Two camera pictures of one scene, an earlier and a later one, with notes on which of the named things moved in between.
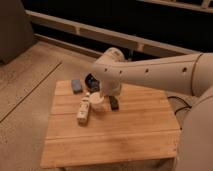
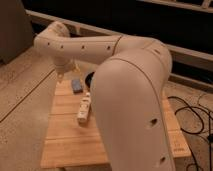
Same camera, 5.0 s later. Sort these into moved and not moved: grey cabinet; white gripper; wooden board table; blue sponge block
Moved: white gripper
Not moved: wooden board table; grey cabinet; blue sponge block
